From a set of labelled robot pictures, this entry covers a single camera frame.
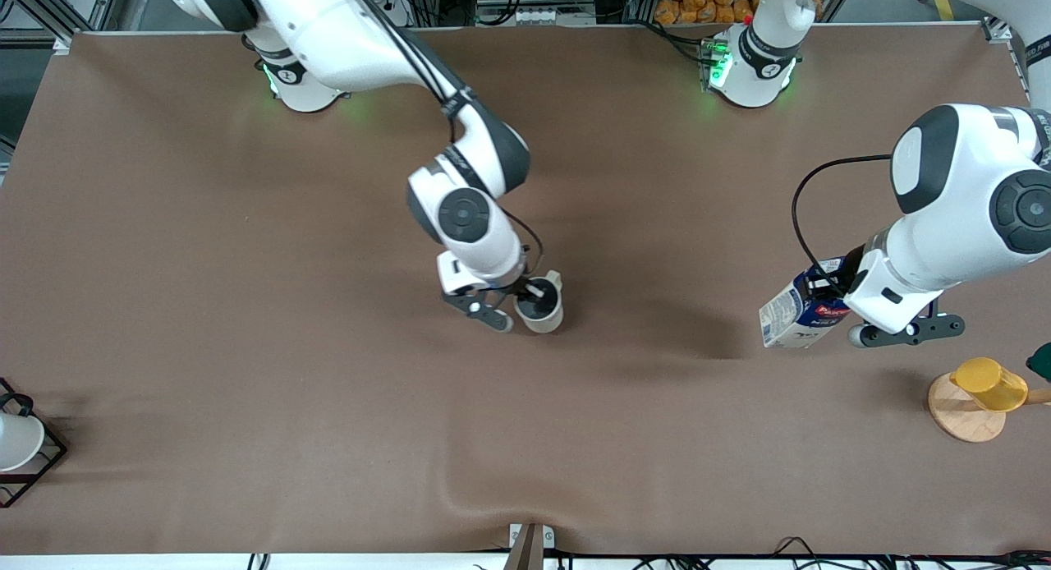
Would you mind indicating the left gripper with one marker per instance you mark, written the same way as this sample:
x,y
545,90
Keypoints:
x,y
839,282

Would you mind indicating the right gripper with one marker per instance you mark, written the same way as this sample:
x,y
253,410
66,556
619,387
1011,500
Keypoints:
x,y
520,289

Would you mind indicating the beige mug grey inside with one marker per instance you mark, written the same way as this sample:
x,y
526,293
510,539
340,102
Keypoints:
x,y
546,317

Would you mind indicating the blue white milk carton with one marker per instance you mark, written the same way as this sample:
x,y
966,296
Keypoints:
x,y
792,315

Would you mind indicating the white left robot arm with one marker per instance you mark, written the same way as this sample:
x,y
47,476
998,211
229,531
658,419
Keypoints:
x,y
961,192

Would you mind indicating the yellow plastic cup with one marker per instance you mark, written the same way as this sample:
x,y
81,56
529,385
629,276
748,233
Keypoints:
x,y
989,383

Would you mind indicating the dark green cup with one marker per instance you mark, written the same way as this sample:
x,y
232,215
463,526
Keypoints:
x,y
1043,362

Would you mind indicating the white cup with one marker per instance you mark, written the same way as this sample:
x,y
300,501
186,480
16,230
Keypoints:
x,y
16,443

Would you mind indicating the round wooden mug stand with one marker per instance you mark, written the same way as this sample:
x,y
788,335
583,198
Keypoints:
x,y
965,422

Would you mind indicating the brown table cover cloth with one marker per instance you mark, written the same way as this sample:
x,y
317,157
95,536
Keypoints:
x,y
246,307

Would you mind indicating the white power strip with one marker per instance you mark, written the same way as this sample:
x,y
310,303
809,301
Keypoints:
x,y
542,16

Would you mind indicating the orange snack bags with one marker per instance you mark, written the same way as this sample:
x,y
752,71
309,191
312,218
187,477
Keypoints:
x,y
698,3

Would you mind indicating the metal table edge bracket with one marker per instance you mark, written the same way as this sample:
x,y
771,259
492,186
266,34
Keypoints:
x,y
517,535

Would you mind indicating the aluminium frame profile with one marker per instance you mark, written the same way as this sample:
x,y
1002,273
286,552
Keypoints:
x,y
998,29
105,3

